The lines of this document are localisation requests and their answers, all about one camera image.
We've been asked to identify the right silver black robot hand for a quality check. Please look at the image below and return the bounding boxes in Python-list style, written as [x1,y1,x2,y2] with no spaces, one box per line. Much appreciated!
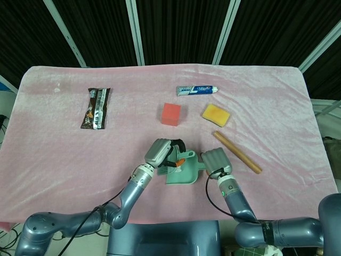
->
[200,148,233,177]

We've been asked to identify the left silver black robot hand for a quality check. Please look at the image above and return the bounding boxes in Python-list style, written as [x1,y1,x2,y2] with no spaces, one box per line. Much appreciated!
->
[143,138,187,169]

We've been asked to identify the teal plastic hand broom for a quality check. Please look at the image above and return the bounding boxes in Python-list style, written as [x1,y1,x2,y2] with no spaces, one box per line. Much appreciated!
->
[157,150,196,176]

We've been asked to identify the teal plastic dustpan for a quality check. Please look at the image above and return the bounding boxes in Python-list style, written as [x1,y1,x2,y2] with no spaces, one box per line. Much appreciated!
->
[165,149,207,185]

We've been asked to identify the wooden stick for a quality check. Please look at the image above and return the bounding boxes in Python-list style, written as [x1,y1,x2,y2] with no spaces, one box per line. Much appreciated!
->
[213,131,263,174]

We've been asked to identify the red foam cube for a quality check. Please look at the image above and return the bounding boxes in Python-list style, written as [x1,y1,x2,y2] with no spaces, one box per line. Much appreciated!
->
[160,103,183,126]

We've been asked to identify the yellow green-backed sponge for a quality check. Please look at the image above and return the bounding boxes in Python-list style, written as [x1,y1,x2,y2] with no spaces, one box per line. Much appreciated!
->
[201,103,231,127]

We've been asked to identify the blue white toothpaste tube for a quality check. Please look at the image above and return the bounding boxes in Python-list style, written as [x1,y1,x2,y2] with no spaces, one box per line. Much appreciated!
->
[175,85,220,97]

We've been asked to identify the brown snack packet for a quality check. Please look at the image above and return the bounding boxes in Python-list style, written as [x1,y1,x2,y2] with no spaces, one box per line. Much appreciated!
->
[80,87,112,130]

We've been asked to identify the pink velvet table cloth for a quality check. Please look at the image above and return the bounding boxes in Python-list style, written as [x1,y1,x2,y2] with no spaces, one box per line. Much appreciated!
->
[0,65,341,233]

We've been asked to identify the blue-grey robot torso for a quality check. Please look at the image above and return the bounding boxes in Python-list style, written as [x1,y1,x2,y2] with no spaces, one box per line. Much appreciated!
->
[106,220,222,256]

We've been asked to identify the green tiled box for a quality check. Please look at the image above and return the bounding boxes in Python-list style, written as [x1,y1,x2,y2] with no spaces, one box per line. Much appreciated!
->
[234,246,283,256]

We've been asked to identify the dark olive bag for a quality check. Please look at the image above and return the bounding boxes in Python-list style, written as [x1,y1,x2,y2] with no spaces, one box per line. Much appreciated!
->
[323,136,341,161]

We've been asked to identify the white metal rack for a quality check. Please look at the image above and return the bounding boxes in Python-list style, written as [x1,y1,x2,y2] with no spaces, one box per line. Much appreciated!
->
[310,98,341,139]

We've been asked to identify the black curtain panel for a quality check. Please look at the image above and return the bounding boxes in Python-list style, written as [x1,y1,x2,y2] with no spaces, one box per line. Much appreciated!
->
[135,0,230,66]
[53,0,139,67]
[0,0,80,78]
[303,34,341,101]
[221,0,341,67]

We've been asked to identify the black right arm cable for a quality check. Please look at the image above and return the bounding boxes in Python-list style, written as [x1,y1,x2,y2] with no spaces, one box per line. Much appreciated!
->
[205,167,263,223]

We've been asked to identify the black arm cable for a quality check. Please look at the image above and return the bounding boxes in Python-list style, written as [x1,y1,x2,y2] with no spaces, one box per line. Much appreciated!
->
[205,167,263,223]
[60,186,127,256]

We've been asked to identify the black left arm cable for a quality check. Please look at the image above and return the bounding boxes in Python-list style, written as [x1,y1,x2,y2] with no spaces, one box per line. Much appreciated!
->
[60,186,127,256]

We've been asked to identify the white frame post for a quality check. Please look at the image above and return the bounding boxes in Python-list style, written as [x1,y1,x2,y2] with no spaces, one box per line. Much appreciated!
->
[212,0,242,65]
[44,0,87,67]
[298,20,341,73]
[125,0,146,66]

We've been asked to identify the black floor cables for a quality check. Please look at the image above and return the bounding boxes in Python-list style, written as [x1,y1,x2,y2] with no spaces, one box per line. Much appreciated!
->
[0,222,25,250]

